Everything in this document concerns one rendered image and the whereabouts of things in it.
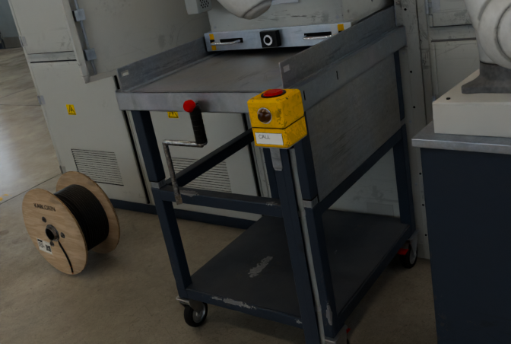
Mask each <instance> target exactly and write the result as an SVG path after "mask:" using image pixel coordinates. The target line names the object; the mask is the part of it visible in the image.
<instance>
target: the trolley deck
mask: <svg viewBox="0 0 511 344"><path fill-rule="evenodd" d="M405 45H407V42H406V33H405V26H403V27H397V28H395V29H394V30H392V31H390V32H388V33H387V34H385V35H383V36H381V37H380V38H378V39H377V40H374V41H373V42H372V43H369V44H367V45H366V46H364V47H363V48H361V49H359V50H358V51H356V52H354V53H352V54H350V55H349V56H347V57H345V58H343V59H342V60H340V61H338V62H336V63H335V64H333V65H331V66H329V67H328V68H326V69H324V70H323V71H321V72H319V73H318V74H316V75H314V76H313V77H311V78H309V79H307V80H305V81H304V82H302V83H300V84H298V85H297V86H295V87H294V88H291V89H299V90H300V93H301V97H302V102H303V112H304V111H306V110H308V109H309V108H310V107H312V106H314V105H315V104H317V103H318V102H320V101H321V100H323V99H324V98H326V97H327V96H329V95H330V94H332V93H334V92H335V91H337V90H338V89H339V88H341V87H343V86H344V85H346V84H347V83H349V82H350V81H352V80H354V79H355V78H356V77H358V76H359V75H361V74H363V73H364V72H365V71H367V70H368V69H370V68H372V67H373V66H375V65H376V64H378V63H379V62H381V61H382V60H384V59H385V58H387V57H388V56H390V55H392V54H393V53H395V52H396V51H398V50H399V49H401V48H402V47H403V46H405ZM309 47H311V46H291V47H277V48H263V49H235V50H229V51H227V52H225V53H222V54H220V55H218V56H215V57H213V58H211V59H208V60H205V61H204V62H200V63H199V64H197V65H194V66H191V67H189V68H186V69H184V70H182V71H180V72H177V73H175V74H173V75H170V76H168V77H165V78H162V79H160V80H159V81H156V82H154V83H151V84H148V85H146V86H144V87H142V88H139V89H137V90H135V91H132V92H121V90H122V89H121V88H120V89H119V90H116V91H115V94H116V99H117V102H118V105H119V110H133V111H167V112H186V111H185V110H184V109H183V104H184V102H185V101H186V100H193V101H194V102H195V101H198V105H199V106H200V109H201V112H202V113H249V109H248V104H247V101H248V100H249V99H251V98H253V97H254V96H256V95H258V94H261V93H262V92H263V91H266V90H268V89H275V88H277V87H279V86H280V85H282V81H281V73H280V68H279V62H281V61H283V60H285V59H287V58H289V57H291V56H293V55H295V54H297V53H299V52H301V51H303V50H305V49H307V48H309Z"/></svg>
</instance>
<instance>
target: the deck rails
mask: <svg viewBox="0 0 511 344"><path fill-rule="evenodd" d="M395 28H396V26H395V15H394V7H393V6H392V7H390V8H387V9H386V10H384V11H381V12H380V13H378V14H375V15H373V16H372V17H370V18H367V19H366V20H364V21H361V22H360V23H358V24H355V25H354V26H352V27H349V28H348V29H346V30H343V31H342V32H340V33H337V34H336V35H334V36H332V37H329V38H328V39H326V40H323V41H322V42H320V43H317V44H316V45H314V46H311V47H309V48H307V49H305V50H303V51H301V52H299V53H297V54H295V55H293V56H291V57H289V58H287V59H285V60H283V61H281V62H279V68H280V73H281V81H282V85H280V86H279V87H277V88H275V89H291V88H294V87H295V86H297V85H298V84H300V83H302V82H304V81H305V80H307V79H309V78H311V77H313V76H314V75H316V74H318V73H319V72H321V71H323V70H324V69H326V68H328V67H329V66H331V65H333V64H335V63H336V62H338V61H340V60H342V59H343V58H345V57H347V56H349V55H350V54H352V53H354V52H356V51H358V50H359V49H361V48H363V47H364V46H366V45H367V44H369V43H372V42H373V41H374V40H377V39H378V38H380V37H381V36H383V35H385V34H387V33H388V32H390V31H392V30H394V29H395ZM227 51H229V50H221V51H207V47H206V43H205V37H200V38H198V39H196V40H192V41H190V42H188V43H184V44H182V45H179V46H176V47H173V48H171V49H168V50H165V51H163V52H161V53H158V54H155V55H152V56H149V57H147V58H144V59H141V60H138V61H137V62H133V63H131V64H128V65H125V66H123V67H120V68H117V69H116V71H117V74H118V77H119V83H120V85H121V89H122V90H121V92H132V91H135V90H137V89H139V88H142V87H144V86H146V85H148V84H151V83H154V82H156V81H159V80H160V79H162V78H165V77H168V76H170V75H173V74H175V73H177V72H180V71H182V70H184V69H186V68H189V67H191V66H194V65H197V64H199V63H200V62H204V61H205V60H208V59H211V58H213V57H215V56H218V55H220V54H222V53H225V52H227ZM286 65H289V70H287V71H286V72H284V69H283V67H284V66H286ZM125 70H128V75H125V76H122V75H121V72H124V71H125Z"/></svg>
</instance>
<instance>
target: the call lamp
mask: <svg viewBox="0 0 511 344"><path fill-rule="evenodd" d="M257 116H258V119H259V121H261V122H262V123H264V124H269V123H270V122H271V121H272V114H271V111H270V110H269V109H268V108H266V107H261V108H260V109H259V110H258V112H257Z"/></svg>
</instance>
